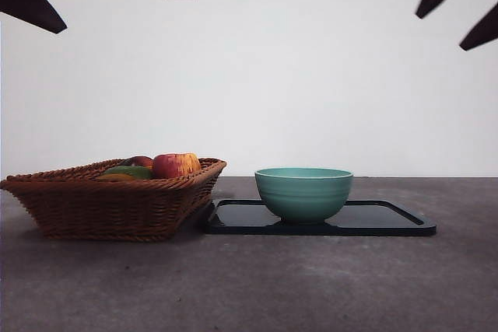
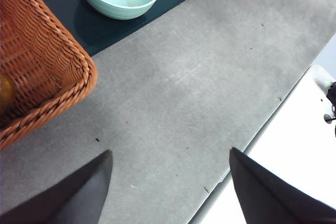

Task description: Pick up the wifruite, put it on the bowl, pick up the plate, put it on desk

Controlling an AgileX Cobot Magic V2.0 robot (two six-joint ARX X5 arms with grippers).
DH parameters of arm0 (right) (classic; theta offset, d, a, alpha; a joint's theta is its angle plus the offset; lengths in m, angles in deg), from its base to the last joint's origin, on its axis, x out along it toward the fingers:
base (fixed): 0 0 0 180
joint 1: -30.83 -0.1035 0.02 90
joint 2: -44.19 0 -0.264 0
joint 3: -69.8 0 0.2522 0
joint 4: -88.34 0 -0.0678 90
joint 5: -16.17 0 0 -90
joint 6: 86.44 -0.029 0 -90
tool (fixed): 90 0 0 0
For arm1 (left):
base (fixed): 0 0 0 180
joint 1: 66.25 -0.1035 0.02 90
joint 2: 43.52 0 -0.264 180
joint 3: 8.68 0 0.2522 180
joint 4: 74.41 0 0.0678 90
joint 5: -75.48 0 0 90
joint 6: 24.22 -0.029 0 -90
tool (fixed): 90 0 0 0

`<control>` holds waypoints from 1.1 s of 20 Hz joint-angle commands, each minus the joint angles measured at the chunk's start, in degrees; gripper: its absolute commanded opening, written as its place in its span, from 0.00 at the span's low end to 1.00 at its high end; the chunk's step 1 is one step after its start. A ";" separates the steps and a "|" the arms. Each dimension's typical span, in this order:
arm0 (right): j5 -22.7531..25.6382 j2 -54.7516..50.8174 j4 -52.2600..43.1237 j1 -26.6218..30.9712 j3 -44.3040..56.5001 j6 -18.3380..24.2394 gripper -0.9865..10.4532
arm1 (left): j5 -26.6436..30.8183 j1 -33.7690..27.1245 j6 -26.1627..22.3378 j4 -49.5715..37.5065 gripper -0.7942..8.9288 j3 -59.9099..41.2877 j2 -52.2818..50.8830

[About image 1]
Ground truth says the green fruit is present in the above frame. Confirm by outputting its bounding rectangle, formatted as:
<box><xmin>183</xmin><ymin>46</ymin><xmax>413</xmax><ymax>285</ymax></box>
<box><xmin>103</xmin><ymin>165</ymin><xmax>153</xmax><ymax>180</ymax></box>

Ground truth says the black rectangular tray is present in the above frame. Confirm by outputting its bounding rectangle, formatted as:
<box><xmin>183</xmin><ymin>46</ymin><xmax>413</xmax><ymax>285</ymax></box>
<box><xmin>205</xmin><ymin>198</ymin><xmax>437</xmax><ymax>236</ymax></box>

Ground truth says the dark red fruit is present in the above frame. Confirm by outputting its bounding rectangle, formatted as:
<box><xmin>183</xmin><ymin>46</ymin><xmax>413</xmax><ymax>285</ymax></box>
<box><xmin>123</xmin><ymin>156</ymin><xmax>154</xmax><ymax>171</ymax></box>

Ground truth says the brown wicker basket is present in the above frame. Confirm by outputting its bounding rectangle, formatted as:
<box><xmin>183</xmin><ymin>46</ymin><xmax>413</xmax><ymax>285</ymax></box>
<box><xmin>0</xmin><ymin>157</ymin><xmax>227</xmax><ymax>243</ymax></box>

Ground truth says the orange brown fruit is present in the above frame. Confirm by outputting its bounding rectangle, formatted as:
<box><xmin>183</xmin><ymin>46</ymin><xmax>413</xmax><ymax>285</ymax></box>
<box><xmin>95</xmin><ymin>173</ymin><xmax>137</xmax><ymax>182</ymax></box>

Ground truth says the red yellow apple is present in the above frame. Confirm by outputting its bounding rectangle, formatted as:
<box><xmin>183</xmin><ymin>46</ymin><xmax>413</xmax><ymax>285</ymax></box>
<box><xmin>151</xmin><ymin>152</ymin><xmax>202</xmax><ymax>180</ymax></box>

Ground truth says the teal ribbed bowl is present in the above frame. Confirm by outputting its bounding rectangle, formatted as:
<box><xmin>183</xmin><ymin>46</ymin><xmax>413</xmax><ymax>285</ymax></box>
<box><xmin>254</xmin><ymin>167</ymin><xmax>354</xmax><ymax>226</ymax></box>

